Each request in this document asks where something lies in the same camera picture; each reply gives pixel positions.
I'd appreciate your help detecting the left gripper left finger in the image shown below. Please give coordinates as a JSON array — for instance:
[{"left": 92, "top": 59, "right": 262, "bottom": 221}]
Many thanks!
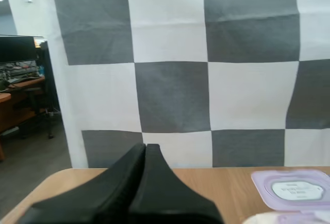
[{"left": 18, "top": 142, "right": 146, "bottom": 224}]

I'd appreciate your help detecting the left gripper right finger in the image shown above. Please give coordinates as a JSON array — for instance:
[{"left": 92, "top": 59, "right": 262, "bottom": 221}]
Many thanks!
[{"left": 128, "top": 143, "right": 225, "bottom": 224}]

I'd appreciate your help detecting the white wet wipes pack lilac lid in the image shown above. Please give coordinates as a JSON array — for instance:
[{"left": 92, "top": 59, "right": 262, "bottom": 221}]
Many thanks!
[{"left": 242, "top": 168, "right": 330, "bottom": 224}]

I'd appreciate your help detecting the wooden office desk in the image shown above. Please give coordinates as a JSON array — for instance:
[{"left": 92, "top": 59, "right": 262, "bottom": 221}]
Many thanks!
[{"left": 0, "top": 75, "right": 46, "bottom": 162}]

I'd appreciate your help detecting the checked cloth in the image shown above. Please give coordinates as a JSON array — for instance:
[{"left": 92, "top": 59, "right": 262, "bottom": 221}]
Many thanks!
[{"left": 5, "top": 0, "right": 330, "bottom": 169}]

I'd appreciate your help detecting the black computer monitor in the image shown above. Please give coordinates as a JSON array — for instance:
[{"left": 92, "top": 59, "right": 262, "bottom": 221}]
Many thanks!
[{"left": 0, "top": 35, "right": 44, "bottom": 64}]

